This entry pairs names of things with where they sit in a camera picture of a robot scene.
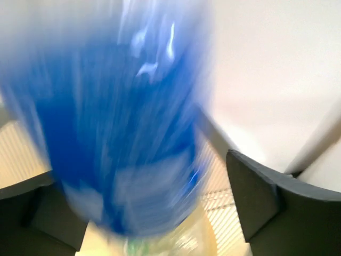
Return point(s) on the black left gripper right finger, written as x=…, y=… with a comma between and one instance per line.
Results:
x=281, y=215

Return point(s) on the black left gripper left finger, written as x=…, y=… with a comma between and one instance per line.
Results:
x=37, y=220

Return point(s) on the blue label water bottle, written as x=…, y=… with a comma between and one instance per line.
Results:
x=109, y=93

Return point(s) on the beige plastic waste bin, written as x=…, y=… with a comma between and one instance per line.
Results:
x=24, y=176

